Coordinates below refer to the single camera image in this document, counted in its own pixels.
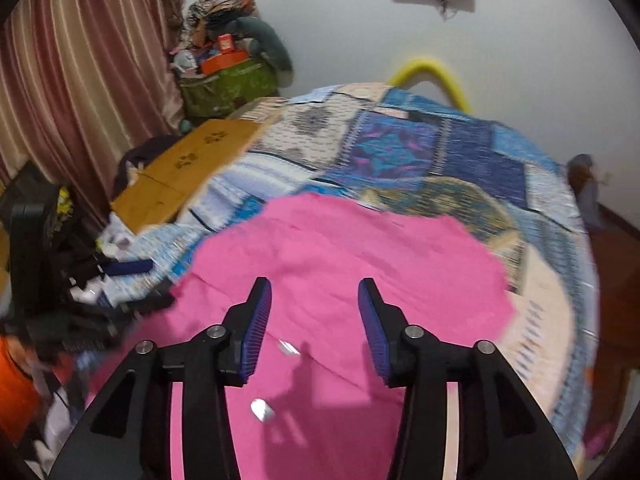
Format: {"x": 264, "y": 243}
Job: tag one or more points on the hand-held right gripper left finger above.
{"x": 256, "y": 327}

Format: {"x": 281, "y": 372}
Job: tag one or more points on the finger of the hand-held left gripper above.
{"x": 127, "y": 267}

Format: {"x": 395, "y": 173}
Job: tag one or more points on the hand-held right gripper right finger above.
{"x": 376, "y": 327}

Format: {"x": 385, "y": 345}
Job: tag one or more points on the pink garment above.
{"x": 320, "y": 270}

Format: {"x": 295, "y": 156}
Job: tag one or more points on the pile of clothes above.
{"x": 230, "y": 20}

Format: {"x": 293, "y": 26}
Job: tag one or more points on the dark cloth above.
{"x": 142, "y": 152}

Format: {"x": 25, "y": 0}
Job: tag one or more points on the wooden board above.
{"x": 190, "y": 165}

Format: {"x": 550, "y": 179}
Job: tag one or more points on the orange cloth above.
{"x": 15, "y": 390}

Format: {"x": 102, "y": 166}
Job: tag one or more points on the patchwork bed sheet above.
{"x": 450, "y": 175}

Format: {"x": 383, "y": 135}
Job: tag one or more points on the striped pink curtain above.
{"x": 85, "y": 70}

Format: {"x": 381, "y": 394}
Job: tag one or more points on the green storage bag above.
{"x": 225, "y": 85}

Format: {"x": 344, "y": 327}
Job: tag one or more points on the orange box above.
{"x": 222, "y": 60}

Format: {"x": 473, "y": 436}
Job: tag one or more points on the wooden furniture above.
{"x": 612, "y": 280}

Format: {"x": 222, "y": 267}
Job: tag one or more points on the blue cloth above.
{"x": 587, "y": 190}

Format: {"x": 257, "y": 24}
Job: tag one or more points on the yellow foam tube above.
{"x": 435, "y": 77}

